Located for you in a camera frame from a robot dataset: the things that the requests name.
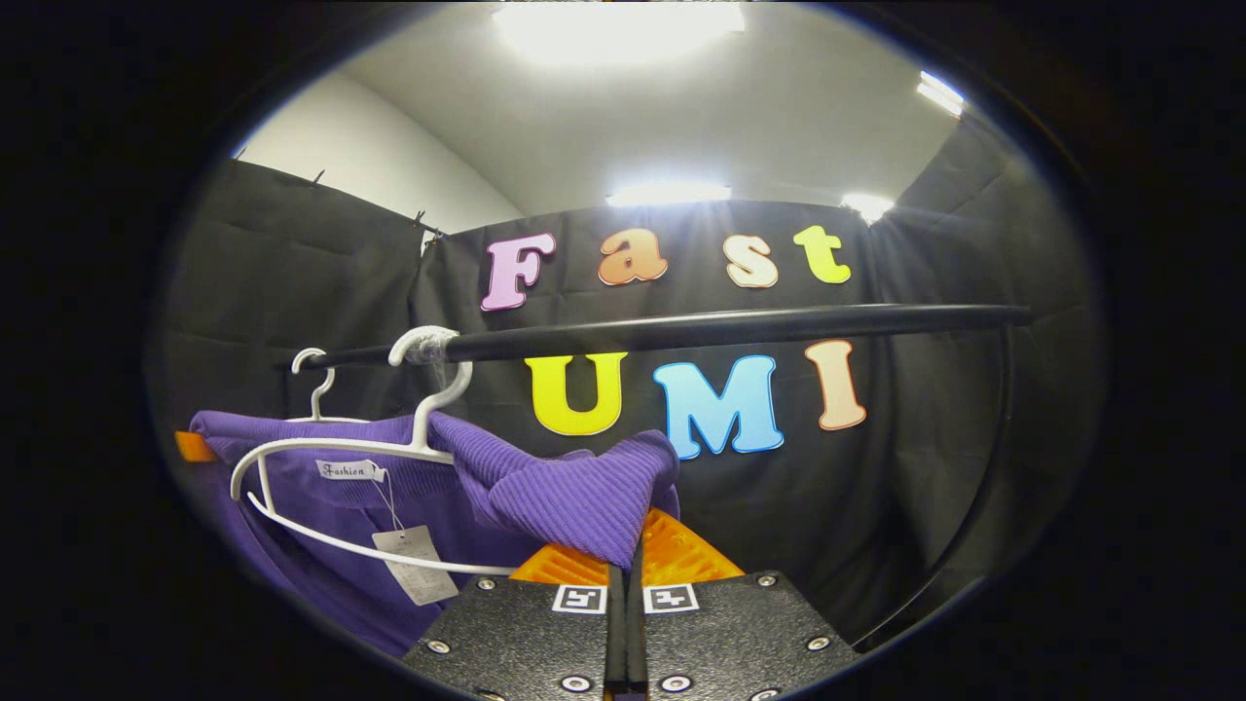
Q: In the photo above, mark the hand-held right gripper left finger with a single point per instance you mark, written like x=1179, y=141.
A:
x=516, y=633

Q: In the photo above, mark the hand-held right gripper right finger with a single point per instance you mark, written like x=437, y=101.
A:
x=740, y=633

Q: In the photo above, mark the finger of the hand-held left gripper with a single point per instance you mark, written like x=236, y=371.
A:
x=193, y=447

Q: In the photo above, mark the purple knit cardigan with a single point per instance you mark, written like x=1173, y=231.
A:
x=574, y=497

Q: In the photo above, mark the white hanger with taped hook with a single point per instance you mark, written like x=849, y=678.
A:
x=425, y=428

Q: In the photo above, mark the white plastic hanger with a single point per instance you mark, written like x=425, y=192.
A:
x=318, y=399

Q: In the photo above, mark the black clothes rack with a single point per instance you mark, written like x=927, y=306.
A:
x=730, y=326

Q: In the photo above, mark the grey paper garment tag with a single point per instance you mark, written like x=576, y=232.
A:
x=414, y=565

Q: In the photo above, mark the black backdrop cloth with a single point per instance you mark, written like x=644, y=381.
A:
x=925, y=438

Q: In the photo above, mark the large ceiling light panel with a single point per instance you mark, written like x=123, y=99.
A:
x=618, y=24

